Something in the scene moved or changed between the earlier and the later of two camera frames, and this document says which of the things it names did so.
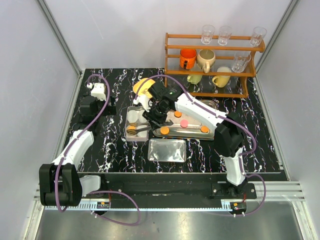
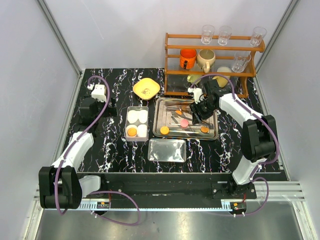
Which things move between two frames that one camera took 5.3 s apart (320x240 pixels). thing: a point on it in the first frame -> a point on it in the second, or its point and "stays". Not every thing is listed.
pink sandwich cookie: [184, 123] stays
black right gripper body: [157, 115] -> [204, 109]
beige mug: [205, 59] stays
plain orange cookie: [178, 114] stays
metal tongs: [133, 132] -> [173, 113]
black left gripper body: [111, 109] stays
